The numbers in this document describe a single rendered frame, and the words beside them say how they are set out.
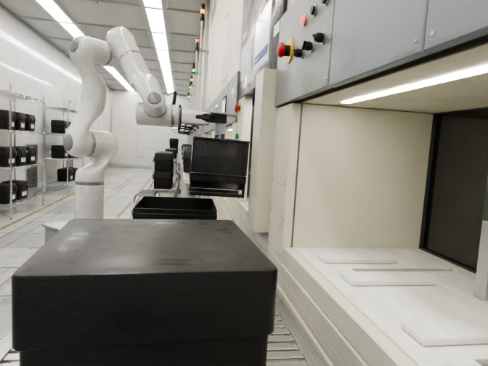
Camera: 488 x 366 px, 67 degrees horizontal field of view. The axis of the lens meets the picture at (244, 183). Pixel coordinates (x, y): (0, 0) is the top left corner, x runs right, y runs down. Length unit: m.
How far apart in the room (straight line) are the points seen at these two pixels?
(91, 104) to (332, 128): 1.03
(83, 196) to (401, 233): 1.26
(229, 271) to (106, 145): 1.37
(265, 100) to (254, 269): 0.84
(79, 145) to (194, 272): 1.31
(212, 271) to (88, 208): 1.34
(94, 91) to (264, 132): 0.81
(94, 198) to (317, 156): 1.03
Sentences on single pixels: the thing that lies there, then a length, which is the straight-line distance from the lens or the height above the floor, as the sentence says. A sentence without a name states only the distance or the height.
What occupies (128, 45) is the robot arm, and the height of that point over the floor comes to 1.51.
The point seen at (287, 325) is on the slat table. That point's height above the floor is 0.76.
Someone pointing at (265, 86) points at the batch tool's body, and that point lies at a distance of 1.22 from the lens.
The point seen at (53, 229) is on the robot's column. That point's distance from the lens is 1.78.
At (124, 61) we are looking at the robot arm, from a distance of 1.55.
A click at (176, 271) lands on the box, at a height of 1.01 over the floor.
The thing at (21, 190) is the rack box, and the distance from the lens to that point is 6.30.
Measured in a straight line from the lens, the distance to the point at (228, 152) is 1.35.
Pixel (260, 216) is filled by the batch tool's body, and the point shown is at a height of 0.92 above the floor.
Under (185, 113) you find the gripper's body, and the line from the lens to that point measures 1.40.
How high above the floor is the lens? 1.15
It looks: 6 degrees down
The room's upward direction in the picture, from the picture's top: 3 degrees clockwise
